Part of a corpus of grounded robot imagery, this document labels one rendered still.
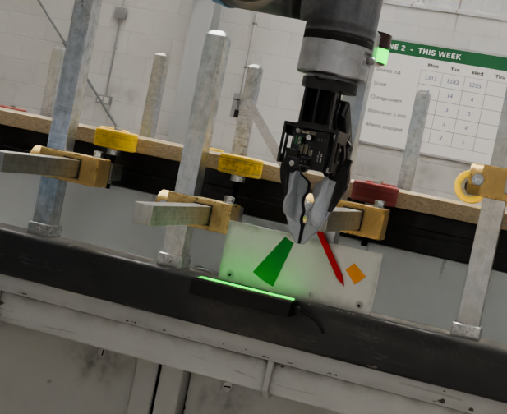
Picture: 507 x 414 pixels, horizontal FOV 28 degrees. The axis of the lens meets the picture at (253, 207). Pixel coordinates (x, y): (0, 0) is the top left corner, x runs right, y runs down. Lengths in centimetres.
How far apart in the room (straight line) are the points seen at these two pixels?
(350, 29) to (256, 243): 52
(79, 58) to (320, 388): 70
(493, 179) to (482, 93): 724
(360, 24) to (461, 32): 770
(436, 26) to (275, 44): 144
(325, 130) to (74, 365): 101
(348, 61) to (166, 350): 71
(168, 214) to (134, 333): 34
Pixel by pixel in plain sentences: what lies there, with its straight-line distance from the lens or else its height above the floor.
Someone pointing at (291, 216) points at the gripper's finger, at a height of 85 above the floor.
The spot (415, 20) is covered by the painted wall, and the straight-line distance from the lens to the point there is 907.
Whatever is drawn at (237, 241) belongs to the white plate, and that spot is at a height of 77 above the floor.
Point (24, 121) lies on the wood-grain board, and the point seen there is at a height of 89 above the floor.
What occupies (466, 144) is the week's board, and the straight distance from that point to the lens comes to 883.
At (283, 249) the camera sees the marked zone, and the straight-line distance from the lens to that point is 168.
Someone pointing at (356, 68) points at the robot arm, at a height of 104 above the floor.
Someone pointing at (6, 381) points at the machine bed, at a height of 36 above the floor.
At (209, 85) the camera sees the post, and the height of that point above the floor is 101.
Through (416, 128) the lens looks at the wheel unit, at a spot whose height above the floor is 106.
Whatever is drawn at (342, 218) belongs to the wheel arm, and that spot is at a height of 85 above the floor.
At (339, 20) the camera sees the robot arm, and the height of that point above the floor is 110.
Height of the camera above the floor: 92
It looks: 3 degrees down
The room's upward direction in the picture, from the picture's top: 11 degrees clockwise
